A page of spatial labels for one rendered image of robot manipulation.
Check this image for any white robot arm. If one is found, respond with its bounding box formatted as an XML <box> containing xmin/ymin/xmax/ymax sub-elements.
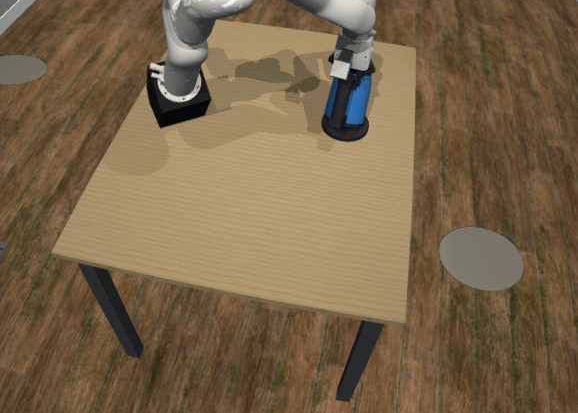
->
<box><xmin>149</xmin><ymin>0</ymin><xmax>377</xmax><ymax>103</ymax></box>

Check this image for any black round disk with center stud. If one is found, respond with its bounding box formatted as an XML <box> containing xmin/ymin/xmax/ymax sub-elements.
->
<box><xmin>321</xmin><ymin>115</ymin><xmax>369</xmax><ymax>142</ymax></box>

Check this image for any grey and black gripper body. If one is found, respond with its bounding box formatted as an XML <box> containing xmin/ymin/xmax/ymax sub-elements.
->
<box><xmin>333</xmin><ymin>29</ymin><xmax>374</xmax><ymax>71</ymax></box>

